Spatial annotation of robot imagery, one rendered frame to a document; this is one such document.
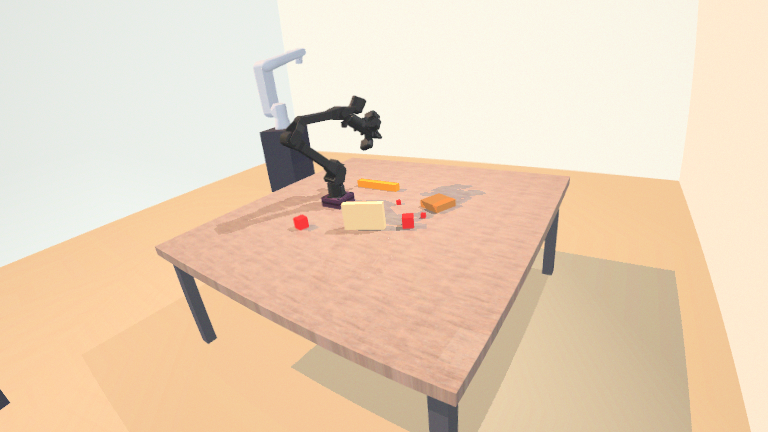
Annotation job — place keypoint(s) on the orange block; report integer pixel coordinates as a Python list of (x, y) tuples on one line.
[(437, 203)]

